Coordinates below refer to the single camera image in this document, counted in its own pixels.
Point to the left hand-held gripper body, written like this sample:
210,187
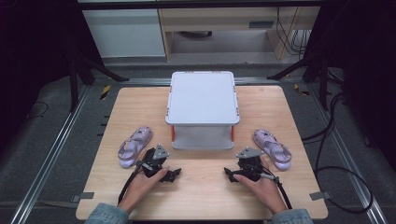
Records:
154,161

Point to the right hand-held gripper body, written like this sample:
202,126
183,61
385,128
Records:
250,165

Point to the purple sandal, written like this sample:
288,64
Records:
272,149
134,146

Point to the white lidded plastic box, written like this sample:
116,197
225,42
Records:
202,99

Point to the person's right hand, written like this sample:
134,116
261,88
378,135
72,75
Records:
266,191

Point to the person's left hand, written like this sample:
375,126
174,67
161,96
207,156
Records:
140,189

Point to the grey tape piece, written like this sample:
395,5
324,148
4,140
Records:
320,195
83,196

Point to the yellow black tape strip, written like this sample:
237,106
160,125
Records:
301,90
105,92

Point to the black tripod stand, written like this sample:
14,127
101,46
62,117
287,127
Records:
73,87
323,87

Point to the white cabinet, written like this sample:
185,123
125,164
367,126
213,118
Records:
124,32

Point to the light wooden desk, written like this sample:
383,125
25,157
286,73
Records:
218,18

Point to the metal cross rail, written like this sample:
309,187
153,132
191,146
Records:
146,81

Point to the metal floor rail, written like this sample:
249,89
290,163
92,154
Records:
46,168
348,168

